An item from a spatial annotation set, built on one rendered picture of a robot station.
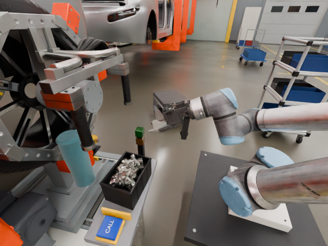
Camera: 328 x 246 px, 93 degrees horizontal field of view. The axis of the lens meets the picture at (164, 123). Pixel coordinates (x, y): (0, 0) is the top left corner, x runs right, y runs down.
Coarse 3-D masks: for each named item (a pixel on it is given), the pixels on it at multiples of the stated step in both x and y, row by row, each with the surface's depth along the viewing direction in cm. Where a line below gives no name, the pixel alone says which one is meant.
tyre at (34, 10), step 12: (0, 0) 48; (12, 0) 51; (24, 0) 54; (12, 12) 51; (24, 12) 54; (36, 12) 58; (48, 12) 63; (0, 168) 53; (12, 168) 57; (24, 168) 61
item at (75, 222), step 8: (96, 160) 127; (104, 160) 124; (112, 160) 125; (104, 168) 121; (104, 176) 112; (96, 184) 109; (88, 192) 104; (96, 192) 104; (88, 200) 99; (96, 200) 105; (80, 208) 95; (88, 208) 97; (80, 216) 90; (56, 224) 87; (64, 224) 86; (72, 224) 88; (80, 224) 90; (72, 232) 89
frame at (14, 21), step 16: (0, 16) 41; (16, 16) 45; (32, 16) 49; (48, 16) 54; (0, 32) 42; (64, 32) 62; (0, 48) 42; (96, 80) 87; (96, 112) 89; (0, 128) 45; (0, 144) 45; (16, 144) 49; (16, 160) 50; (32, 160) 55; (48, 160) 62
